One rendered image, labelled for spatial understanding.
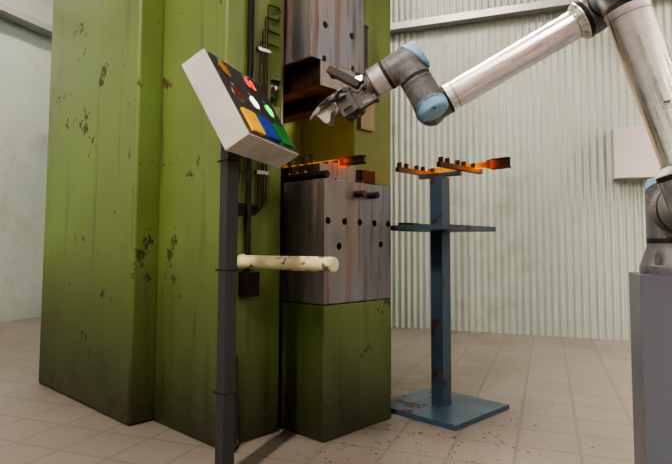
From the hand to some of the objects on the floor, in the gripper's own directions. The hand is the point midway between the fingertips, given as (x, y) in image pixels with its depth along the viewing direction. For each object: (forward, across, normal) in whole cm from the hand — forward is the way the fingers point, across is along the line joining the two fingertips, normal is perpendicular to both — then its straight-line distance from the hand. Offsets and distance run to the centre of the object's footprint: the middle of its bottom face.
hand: (312, 115), depth 166 cm
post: (+71, -11, -83) cm, 110 cm away
